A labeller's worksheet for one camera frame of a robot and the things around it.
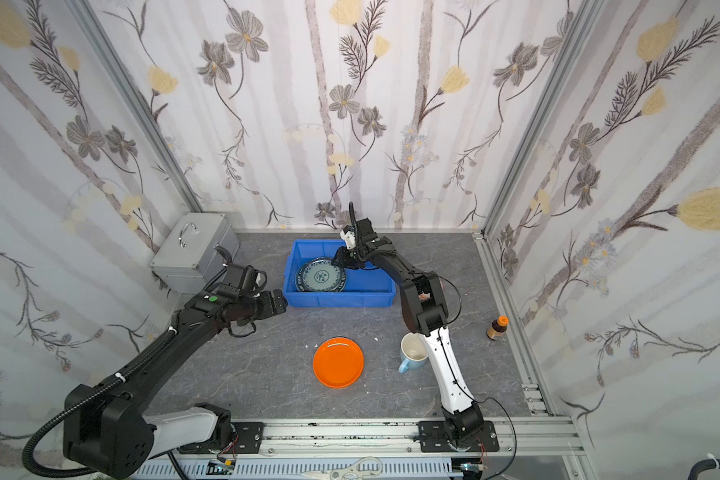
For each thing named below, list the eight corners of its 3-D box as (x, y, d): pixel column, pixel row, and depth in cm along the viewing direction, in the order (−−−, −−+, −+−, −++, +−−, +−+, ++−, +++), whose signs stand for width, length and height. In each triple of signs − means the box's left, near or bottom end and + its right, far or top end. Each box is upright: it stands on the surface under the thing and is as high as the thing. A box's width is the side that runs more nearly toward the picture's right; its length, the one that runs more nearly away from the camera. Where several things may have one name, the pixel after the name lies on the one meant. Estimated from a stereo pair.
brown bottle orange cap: (485, 338, 94) (495, 325, 87) (485, 327, 97) (495, 313, 90) (497, 342, 94) (508, 329, 86) (497, 330, 96) (508, 316, 89)
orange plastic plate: (311, 388, 84) (310, 386, 82) (316, 340, 93) (315, 337, 92) (364, 388, 84) (364, 386, 83) (364, 340, 93) (364, 337, 92)
